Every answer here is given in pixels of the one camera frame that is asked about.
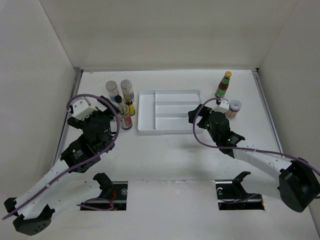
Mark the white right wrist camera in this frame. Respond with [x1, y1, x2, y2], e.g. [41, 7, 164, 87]
[213, 98, 229, 114]

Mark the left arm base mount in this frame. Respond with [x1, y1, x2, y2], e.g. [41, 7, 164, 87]
[78, 173, 129, 212]

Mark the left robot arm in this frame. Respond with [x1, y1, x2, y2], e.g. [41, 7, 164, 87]
[4, 94, 120, 236]

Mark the white lid sauce jar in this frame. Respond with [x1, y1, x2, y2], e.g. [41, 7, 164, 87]
[225, 100, 242, 119]

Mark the white peppercorn spice jar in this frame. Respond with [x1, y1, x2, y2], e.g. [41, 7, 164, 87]
[105, 80, 120, 103]

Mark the small gold cap oil bottle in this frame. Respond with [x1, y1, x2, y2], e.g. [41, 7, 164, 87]
[125, 99, 136, 116]

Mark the silver lid spice jar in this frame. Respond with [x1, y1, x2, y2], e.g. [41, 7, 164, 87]
[120, 79, 135, 103]

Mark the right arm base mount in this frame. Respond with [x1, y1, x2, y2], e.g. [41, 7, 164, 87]
[215, 171, 265, 211]

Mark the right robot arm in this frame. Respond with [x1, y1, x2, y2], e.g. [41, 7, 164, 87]
[188, 104, 320, 213]

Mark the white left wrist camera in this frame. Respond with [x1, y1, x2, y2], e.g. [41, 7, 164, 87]
[71, 97, 98, 121]

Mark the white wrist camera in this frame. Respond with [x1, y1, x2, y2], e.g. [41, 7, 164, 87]
[71, 97, 98, 121]
[213, 98, 229, 114]

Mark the black cap soy sauce bottle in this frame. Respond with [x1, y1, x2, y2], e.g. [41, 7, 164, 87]
[114, 95, 133, 130]

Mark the yellow cap chili sauce bottle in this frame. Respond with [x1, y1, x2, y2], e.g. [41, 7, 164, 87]
[215, 70, 232, 98]

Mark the white divided organizer tray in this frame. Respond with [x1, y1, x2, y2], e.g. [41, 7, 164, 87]
[137, 89, 202, 136]

